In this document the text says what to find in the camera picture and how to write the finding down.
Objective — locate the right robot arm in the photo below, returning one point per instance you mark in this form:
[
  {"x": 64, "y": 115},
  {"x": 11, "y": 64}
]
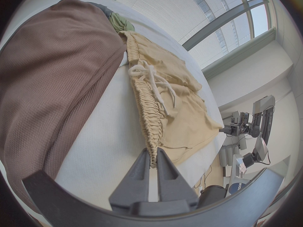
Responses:
[{"x": 259, "y": 148}]

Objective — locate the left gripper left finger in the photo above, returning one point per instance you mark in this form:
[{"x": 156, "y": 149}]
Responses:
[{"x": 135, "y": 181}]

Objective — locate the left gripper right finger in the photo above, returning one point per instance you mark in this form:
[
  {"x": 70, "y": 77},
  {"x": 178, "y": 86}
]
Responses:
[{"x": 170, "y": 181}]

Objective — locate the green garment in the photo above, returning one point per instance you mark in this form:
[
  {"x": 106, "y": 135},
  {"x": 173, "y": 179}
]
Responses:
[{"x": 122, "y": 22}]

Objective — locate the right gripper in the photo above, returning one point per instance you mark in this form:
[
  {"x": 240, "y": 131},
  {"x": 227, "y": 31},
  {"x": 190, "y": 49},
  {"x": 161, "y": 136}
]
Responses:
[{"x": 232, "y": 130}]

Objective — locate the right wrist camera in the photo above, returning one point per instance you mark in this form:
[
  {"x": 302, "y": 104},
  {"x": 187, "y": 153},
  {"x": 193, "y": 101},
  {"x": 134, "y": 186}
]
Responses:
[{"x": 235, "y": 117}]

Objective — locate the brown garment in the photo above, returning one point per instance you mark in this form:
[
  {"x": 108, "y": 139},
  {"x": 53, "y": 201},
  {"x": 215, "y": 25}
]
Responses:
[{"x": 59, "y": 67}]

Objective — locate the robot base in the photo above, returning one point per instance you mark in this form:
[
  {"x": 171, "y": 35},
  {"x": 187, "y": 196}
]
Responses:
[{"x": 236, "y": 185}]

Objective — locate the window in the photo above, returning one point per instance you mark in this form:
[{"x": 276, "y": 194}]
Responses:
[{"x": 224, "y": 25}]

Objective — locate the dark grey garment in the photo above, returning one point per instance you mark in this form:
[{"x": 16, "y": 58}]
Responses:
[{"x": 104, "y": 9}]

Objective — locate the bed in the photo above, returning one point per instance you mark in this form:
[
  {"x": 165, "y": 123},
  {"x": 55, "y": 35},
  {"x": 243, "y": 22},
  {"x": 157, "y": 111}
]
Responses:
[{"x": 113, "y": 126}]

